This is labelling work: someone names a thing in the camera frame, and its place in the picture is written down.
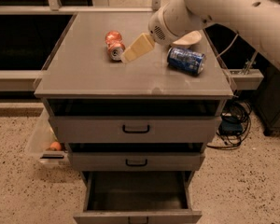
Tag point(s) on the grey top drawer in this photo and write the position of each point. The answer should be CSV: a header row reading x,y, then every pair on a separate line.
x,y
109,129

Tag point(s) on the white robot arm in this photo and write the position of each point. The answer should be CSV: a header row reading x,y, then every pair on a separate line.
x,y
257,22

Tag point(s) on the blue pepsi can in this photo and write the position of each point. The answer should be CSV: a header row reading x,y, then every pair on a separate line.
x,y
186,60

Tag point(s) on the black drawer handle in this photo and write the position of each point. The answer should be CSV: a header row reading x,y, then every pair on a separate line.
x,y
136,163
135,130

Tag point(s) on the orange fruit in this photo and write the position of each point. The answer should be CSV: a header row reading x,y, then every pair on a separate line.
x,y
56,146

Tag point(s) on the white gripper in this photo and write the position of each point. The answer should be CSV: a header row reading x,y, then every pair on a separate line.
x,y
158,29

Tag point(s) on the blue electronics box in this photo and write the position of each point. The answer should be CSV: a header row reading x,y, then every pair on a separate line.
x,y
230,126

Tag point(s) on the red coke can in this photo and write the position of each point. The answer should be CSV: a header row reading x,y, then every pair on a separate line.
x,y
115,46

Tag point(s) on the black middle drawer handle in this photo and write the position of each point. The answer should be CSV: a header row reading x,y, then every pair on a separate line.
x,y
136,163

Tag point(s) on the grey drawer cabinet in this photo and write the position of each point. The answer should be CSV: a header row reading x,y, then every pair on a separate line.
x,y
82,81

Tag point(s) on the grey middle drawer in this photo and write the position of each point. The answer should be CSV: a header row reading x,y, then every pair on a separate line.
x,y
116,161

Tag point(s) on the white paper bowl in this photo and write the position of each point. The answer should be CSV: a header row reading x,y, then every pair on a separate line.
x,y
188,40

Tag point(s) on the grey open bottom drawer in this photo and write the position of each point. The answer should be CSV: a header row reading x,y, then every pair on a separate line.
x,y
137,198

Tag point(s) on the black top drawer handle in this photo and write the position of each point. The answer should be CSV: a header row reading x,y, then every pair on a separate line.
x,y
135,130

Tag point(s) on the clear plastic storage bin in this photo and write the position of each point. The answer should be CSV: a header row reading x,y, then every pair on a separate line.
x,y
39,143

